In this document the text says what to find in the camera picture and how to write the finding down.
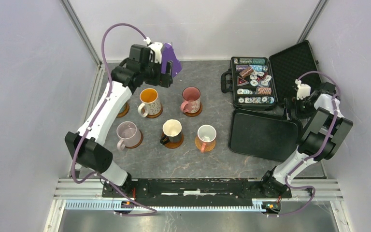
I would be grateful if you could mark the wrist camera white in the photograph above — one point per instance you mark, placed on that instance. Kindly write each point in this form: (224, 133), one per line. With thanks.
(156, 48)
(303, 90)

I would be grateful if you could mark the dark pink mug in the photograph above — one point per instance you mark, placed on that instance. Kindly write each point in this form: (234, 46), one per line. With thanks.
(191, 100)

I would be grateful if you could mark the floral mug yellow inside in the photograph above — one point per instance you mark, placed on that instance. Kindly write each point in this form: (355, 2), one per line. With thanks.
(150, 103)

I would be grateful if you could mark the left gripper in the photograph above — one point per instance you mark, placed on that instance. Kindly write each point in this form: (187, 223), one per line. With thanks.
(160, 79)

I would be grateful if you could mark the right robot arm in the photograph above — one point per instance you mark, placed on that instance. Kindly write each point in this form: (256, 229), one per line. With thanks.
(322, 136)

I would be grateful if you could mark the light lilac mug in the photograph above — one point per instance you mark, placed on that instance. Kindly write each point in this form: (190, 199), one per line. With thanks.
(128, 134)

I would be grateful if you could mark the cream mug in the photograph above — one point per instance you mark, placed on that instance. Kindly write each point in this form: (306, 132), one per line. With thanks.
(172, 132)

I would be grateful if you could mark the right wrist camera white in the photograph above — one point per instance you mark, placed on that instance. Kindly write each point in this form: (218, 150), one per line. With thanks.
(303, 90)

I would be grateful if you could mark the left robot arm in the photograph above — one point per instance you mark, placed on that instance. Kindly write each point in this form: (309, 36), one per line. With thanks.
(86, 145)

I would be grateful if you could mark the black tray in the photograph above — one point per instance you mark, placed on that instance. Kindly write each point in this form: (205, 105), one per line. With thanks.
(263, 135)

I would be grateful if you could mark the black poker chip case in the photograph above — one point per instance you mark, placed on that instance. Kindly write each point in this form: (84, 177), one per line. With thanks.
(261, 83)

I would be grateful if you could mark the pink dotted white mug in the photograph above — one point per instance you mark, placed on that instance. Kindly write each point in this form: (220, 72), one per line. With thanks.
(207, 133)

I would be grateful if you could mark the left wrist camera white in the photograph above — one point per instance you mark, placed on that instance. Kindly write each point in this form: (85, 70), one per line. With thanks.
(156, 48)

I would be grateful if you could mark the purple cone object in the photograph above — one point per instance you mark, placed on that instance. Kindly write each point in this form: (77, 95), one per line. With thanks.
(169, 54)

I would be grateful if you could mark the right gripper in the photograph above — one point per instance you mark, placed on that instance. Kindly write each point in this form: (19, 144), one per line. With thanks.
(298, 114)

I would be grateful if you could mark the wooden coaster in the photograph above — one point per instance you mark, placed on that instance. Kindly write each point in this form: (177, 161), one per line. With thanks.
(124, 112)
(176, 145)
(139, 143)
(196, 113)
(156, 115)

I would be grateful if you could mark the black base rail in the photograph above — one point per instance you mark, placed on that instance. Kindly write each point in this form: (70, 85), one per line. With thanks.
(202, 191)

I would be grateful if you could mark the woven round coaster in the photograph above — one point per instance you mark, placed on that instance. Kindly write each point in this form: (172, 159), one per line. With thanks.
(203, 146)

